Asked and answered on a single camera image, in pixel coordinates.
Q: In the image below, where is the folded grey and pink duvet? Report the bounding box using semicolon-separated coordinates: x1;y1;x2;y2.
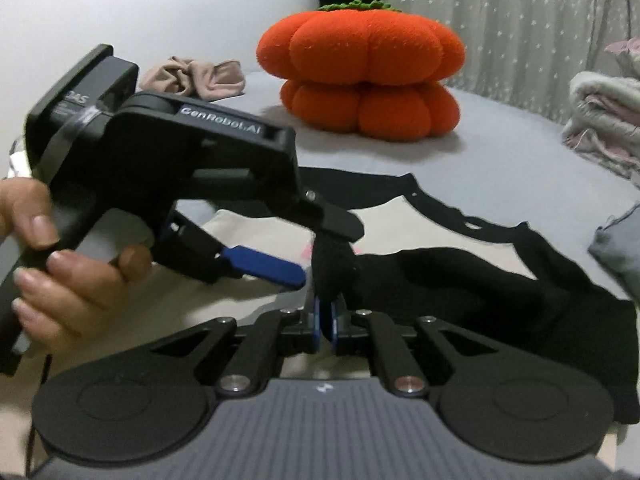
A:
561;70;640;182

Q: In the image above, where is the purple pillow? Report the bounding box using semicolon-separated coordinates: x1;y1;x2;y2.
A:
604;36;640;79

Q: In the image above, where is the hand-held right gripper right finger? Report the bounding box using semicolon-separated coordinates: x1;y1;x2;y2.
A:
328;294;502;397

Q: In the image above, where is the pink crumpled cloth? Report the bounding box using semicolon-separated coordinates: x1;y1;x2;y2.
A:
137;56;247;104

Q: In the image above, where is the person's left hand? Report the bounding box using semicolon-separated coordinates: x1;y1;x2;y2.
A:
0;176;154;357

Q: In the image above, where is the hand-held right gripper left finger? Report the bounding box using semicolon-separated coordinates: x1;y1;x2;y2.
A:
144;296;323;397

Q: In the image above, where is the grey folded cloth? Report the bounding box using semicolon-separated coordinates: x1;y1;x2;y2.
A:
588;204;640;302

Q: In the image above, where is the black and cream shirt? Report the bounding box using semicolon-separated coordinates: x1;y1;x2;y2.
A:
0;166;640;427

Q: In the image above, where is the orange pumpkin cushion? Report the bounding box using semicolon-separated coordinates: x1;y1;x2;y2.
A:
256;0;467;142

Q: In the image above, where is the grey star-print curtain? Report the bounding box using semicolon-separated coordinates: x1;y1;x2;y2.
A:
375;0;640;127

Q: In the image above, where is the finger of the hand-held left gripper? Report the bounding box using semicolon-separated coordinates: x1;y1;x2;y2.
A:
152;209;307;290
260;189;366;244

